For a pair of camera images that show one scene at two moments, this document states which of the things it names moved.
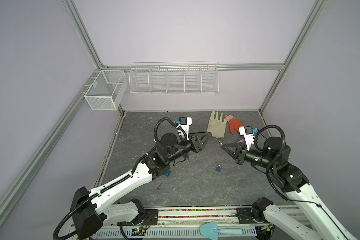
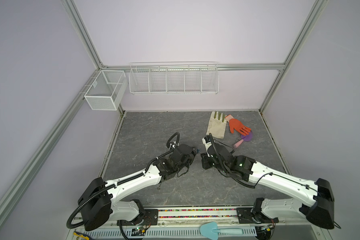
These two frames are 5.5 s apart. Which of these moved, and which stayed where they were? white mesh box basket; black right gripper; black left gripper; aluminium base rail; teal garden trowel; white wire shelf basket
Moved: black left gripper; black right gripper
Stayed: white mesh box basket; white wire shelf basket; teal garden trowel; aluminium base rail
